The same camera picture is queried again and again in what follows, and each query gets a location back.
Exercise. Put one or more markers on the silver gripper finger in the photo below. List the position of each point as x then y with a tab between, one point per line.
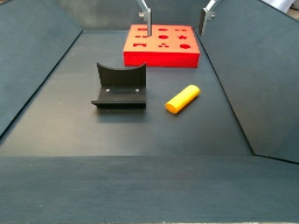
146	15
206	15

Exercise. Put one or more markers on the yellow oval cylinder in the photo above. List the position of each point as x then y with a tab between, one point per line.
182	99

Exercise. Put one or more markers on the red foam shape board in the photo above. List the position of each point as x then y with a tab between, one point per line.
171	47

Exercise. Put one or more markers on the black curved fixture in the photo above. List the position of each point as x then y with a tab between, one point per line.
122	87

